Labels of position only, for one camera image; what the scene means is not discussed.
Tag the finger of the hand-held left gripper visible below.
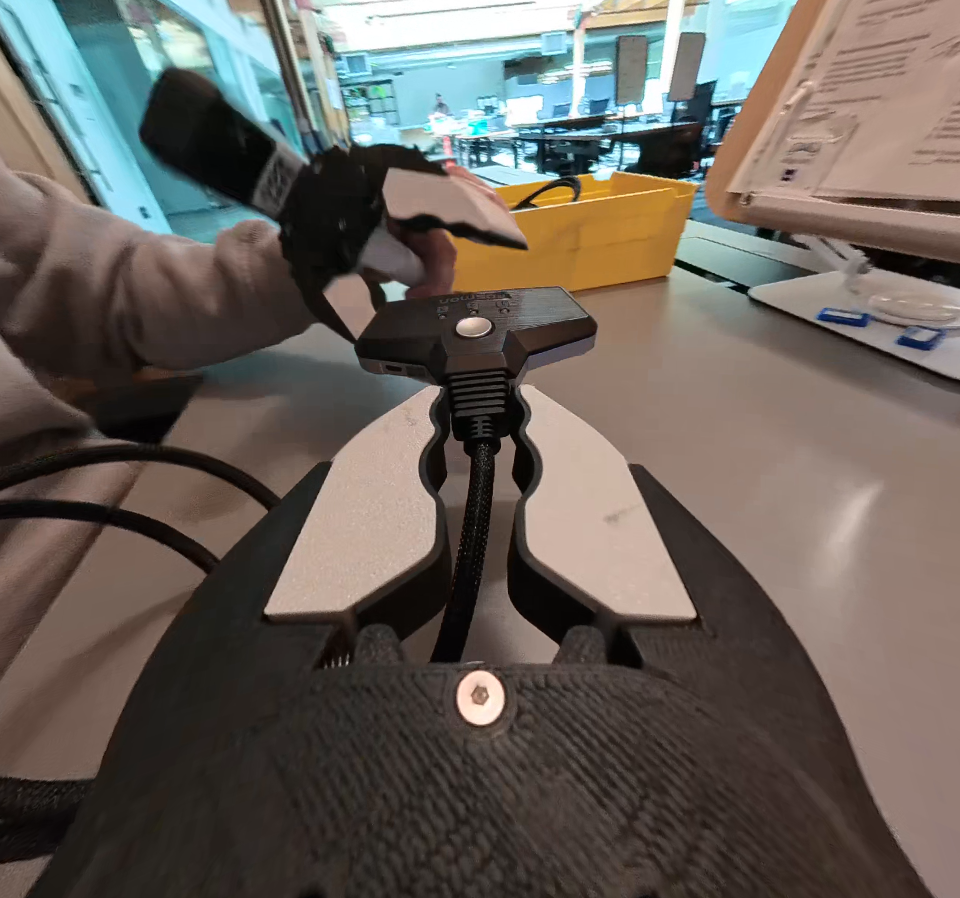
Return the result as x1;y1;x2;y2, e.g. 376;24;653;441
381;166;531;252

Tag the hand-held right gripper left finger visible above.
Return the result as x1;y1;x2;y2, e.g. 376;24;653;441
262;384;454;628

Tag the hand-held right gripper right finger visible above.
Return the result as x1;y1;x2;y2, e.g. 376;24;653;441
507;384;700;625

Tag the black braided hub cable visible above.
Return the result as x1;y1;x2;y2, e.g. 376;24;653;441
0;439;501;866

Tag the black usb hub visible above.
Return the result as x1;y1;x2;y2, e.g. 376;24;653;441
354;285;600;443

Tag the yellow plastic bin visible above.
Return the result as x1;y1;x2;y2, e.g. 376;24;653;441
450;171;701;294

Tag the person's left forearm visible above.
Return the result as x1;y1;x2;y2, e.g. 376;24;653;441
0;161;318;376

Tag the person's left hand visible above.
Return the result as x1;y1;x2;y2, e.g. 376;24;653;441
390;165;519;301

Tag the black office chair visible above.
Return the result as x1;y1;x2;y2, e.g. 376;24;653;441
643;120;708;181

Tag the wooden document stand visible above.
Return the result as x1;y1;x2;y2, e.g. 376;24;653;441
705;0;960;382

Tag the printed text sheet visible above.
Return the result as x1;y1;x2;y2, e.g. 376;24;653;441
729;0;894;199

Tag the small white card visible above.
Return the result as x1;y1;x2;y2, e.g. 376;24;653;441
771;118;828;188

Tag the instruction sheet with blue header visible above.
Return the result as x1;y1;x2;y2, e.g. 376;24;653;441
813;0;960;203

